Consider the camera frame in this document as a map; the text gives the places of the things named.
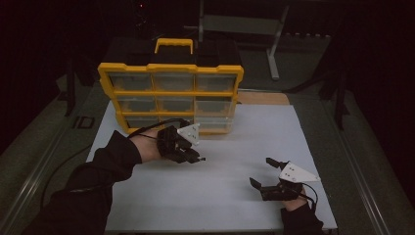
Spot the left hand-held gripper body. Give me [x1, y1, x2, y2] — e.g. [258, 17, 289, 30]
[156, 122, 202, 165]

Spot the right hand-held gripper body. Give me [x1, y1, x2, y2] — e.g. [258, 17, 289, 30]
[260, 161, 322, 202]

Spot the clear plastic drawer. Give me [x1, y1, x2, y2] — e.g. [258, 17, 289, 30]
[195, 116, 237, 133]

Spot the yellow plastic organizer cabinet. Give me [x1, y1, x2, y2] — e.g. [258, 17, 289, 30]
[97, 37, 245, 136]

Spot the person's right hand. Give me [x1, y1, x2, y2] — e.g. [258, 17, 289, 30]
[281, 192, 310, 212]

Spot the person's left hand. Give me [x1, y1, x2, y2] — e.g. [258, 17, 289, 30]
[137, 128, 163, 164]

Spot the wooden board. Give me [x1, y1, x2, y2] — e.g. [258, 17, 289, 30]
[237, 91, 292, 107]

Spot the set of clear cabinet drawers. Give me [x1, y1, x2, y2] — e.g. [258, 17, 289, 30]
[109, 71, 238, 129]

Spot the black stand leg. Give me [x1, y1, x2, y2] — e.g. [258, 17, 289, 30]
[62, 58, 78, 118]

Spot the grey metal stand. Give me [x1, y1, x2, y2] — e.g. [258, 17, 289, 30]
[198, 0, 291, 81]

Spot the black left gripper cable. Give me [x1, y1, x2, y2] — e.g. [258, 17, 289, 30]
[126, 117, 192, 141]

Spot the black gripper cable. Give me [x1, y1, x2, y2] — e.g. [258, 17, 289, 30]
[301, 182, 319, 211]
[126, 117, 192, 141]

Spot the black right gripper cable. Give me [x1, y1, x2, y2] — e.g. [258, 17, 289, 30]
[301, 182, 319, 211]

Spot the aluminium rail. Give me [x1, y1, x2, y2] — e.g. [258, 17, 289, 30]
[0, 121, 77, 235]
[324, 101, 391, 235]

